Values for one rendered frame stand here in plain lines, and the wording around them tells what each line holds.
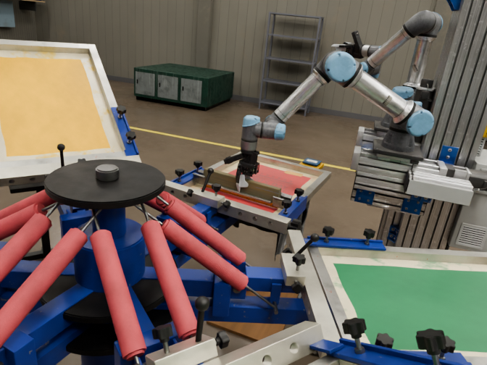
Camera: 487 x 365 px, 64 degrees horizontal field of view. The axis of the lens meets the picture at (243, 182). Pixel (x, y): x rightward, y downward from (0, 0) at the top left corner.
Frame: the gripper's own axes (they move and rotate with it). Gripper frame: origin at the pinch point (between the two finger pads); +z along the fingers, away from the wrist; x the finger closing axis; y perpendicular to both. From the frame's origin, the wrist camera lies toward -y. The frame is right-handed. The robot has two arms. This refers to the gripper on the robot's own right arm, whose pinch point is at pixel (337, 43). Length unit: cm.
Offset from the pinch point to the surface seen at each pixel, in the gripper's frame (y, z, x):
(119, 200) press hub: 8, -69, -204
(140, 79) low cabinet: 151, 582, 201
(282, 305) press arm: 53, -92, -167
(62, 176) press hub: 8, -48, -208
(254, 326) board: 152, -31, -112
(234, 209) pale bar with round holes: 46, -48, -145
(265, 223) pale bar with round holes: 48, -62, -141
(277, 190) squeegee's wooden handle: 47, -49, -119
